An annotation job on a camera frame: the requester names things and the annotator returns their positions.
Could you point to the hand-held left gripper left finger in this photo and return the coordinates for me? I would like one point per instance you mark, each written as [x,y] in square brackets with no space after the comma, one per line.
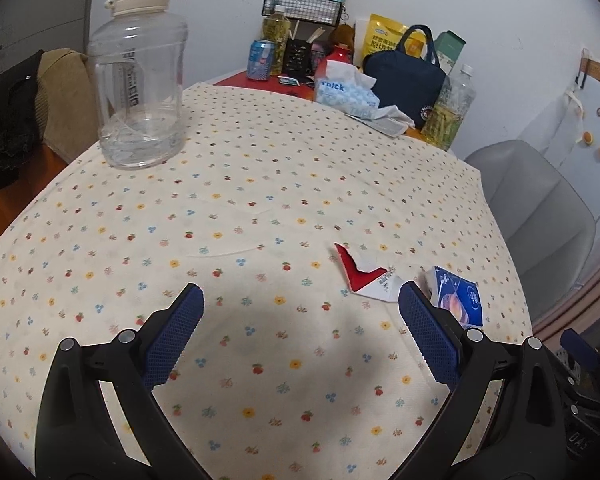
[175,340]

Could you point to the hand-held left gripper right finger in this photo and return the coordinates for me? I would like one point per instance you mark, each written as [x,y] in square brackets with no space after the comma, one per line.
[427,340]

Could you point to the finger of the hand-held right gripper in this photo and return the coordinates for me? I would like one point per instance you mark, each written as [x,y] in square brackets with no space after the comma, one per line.
[580,350]

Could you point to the torn red white wrapper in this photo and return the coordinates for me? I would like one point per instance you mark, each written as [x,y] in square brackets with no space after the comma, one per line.
[360,280]

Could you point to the blue white small packet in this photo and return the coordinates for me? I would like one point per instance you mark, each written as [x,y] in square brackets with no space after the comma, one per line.
[460,300]

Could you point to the grey chair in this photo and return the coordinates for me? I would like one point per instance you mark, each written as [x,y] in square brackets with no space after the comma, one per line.
[530,210]

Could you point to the floral cream tablecloth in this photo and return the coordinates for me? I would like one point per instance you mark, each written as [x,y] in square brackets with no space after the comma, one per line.
[230,200]

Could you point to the white fridge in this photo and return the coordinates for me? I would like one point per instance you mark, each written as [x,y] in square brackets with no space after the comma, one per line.
[570,160]

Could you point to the orange fridge magnet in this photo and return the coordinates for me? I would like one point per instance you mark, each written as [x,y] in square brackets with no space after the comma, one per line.
[587,136]

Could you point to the crumpled grey white napkin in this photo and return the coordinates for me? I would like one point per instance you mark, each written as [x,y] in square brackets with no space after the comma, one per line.
[392,121]

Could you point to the large yellow oil bottle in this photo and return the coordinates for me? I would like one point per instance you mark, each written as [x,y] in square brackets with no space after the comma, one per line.
[447,115]

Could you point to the tan armchair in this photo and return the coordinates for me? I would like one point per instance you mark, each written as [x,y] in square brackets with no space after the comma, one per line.
[65,110]

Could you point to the navy lunch bag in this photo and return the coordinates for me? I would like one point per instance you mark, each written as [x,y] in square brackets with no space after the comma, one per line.
[405,85]

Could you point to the large clear water jug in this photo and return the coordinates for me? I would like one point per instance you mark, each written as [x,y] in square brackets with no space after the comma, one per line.
[135,85]

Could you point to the blue tissue pack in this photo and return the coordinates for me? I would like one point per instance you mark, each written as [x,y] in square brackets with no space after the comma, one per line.
[340,95]

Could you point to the red table mat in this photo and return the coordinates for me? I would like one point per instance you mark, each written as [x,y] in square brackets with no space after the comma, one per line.
[235,79]

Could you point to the black cloth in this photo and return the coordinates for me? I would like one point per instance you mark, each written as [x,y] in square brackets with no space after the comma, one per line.
[5,125]

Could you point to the small blue card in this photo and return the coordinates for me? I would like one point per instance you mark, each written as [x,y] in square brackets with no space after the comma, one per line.
[289,80]

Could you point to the blue soda can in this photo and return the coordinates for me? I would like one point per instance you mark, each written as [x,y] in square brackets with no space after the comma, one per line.
[260,60]

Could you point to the green box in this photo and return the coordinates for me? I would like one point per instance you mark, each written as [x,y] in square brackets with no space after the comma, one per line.
[450,47]

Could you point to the red bottle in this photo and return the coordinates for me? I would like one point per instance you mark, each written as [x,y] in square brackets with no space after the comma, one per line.
[336,55]

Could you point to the black mesh pen holder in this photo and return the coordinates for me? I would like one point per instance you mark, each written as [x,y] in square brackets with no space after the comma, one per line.
[296,57]

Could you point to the yellow snack bag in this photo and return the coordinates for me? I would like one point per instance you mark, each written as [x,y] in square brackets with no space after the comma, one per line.
[382,35]

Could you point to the small yellow oil bottle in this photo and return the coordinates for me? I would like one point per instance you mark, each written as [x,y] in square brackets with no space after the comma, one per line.
[275,35]

